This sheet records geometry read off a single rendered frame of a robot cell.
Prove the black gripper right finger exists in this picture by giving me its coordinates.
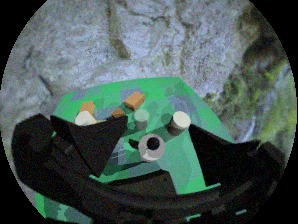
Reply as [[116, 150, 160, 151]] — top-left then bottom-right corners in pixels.
[[189, 124, 261, 186]]

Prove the white cylinder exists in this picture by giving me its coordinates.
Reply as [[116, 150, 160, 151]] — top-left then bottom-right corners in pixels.
[[168, 112, 192, 136], [74, 111, 94, 127]]

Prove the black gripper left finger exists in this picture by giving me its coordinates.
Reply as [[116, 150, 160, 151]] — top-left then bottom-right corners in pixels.
[[51, 115, 128, 177]]

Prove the french press with black knob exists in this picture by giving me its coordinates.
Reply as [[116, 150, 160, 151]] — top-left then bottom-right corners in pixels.
[[129, 133, 165, 163]]

